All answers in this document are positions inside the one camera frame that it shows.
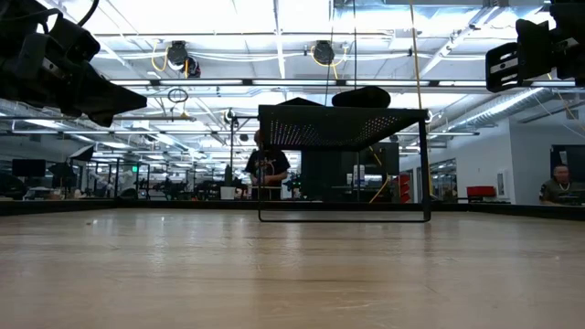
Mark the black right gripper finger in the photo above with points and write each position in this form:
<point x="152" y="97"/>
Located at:
<point x="534" y="50"/>

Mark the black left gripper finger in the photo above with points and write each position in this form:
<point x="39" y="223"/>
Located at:
<point x="100" y="105"/>
<point x="100" y="89"/>

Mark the black square mini plate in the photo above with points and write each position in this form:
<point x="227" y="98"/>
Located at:
<point x="361" y="97"/>
<point x="299" y="102"/>

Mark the black studio light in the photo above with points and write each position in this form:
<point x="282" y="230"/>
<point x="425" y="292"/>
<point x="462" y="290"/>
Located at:
<point x="83" y="153"/>

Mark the black computer monitor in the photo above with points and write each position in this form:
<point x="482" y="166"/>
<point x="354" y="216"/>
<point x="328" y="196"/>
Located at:
<point x="578" y="155"/>
<point x="28" y="167"/>

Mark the long ceiling light bar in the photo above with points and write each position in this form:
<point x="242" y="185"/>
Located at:
<point x="205" y="82"/>

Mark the red storage bin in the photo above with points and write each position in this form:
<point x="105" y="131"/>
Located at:
<point x="481" y="191"/>

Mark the small black ceiling reel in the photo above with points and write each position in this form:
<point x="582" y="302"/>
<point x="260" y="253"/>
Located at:
<point x="230" y="116"/>

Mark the person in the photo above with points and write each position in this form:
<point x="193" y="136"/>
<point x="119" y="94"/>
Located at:
<point x="269" y="166"/>
<point x="557" y="189"/>

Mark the black perforated metal shelf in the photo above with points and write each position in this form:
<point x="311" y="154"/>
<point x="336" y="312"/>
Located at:
<point x="338" y="128"/>

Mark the black equipment cabinet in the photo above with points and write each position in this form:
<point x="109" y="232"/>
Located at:
<point x="329" y="173"/>

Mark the silver ventilation duct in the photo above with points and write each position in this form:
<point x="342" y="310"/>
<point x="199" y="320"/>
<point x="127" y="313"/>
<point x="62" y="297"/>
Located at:
<point x="503" y="106"/>

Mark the black aluminium table frame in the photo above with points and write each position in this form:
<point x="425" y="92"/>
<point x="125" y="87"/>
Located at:
<point x="137" y="205"/>

